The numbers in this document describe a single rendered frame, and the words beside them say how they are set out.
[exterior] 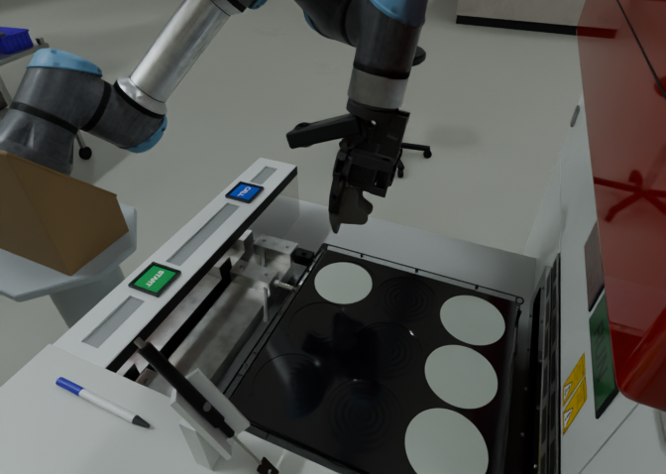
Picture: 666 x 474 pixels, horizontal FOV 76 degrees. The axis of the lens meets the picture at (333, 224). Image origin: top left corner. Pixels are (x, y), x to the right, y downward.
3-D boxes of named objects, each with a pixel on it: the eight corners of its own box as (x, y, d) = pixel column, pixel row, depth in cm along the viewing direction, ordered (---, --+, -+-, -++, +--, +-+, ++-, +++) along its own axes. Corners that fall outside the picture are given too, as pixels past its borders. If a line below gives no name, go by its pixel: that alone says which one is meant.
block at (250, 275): (279, 282, 77) (277, 270, 75) (270, 295, 75) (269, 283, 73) (241, 270, 80) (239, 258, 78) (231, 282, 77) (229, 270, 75)
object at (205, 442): (259, 453, 46) (243, 385, 37) (239, 491, 43) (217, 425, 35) (211, 431, 48) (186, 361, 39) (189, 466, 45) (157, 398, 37)
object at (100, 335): (300, 215, 103) (296, 165, 94) (135, 423, 63) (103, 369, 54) (266, 206, 106) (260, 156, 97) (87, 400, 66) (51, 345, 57)
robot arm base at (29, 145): (-39, 141, 80) (-17, 92, 81) (40, 170, 93) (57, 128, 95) (8, 153, 74) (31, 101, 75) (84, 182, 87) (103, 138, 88)
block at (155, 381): (196, 398, 60) (192, 387, 58) (180, 420, 57) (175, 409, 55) (151, 378, 62) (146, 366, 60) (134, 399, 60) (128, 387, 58)
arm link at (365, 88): (346, 68, 53) (361, 60, 60) (339, 104, 56) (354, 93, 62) (404, 82, 52) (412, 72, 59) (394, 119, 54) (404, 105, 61)
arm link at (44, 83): (3, 102, 84) (31, 42, 86) (74, 133, 94) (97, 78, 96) (20, 99, 76) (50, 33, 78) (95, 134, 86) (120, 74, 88)
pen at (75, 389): (151, 419, 48) (60, 375, 52) (144, 427, 47) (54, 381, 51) (153, 424, 48) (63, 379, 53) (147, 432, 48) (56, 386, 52)
